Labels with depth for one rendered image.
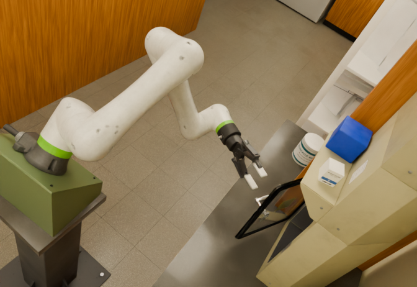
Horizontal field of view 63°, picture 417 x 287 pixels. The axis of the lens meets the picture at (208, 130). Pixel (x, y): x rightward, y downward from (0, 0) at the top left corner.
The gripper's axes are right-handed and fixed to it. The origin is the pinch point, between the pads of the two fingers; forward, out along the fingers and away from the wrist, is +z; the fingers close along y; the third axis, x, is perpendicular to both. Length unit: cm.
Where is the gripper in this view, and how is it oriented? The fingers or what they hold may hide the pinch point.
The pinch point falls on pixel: (256, 177)
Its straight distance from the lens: 141.1
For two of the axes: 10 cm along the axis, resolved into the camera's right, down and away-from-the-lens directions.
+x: 8.4, -1.5, 5.1
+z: 4.4, 7.4, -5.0
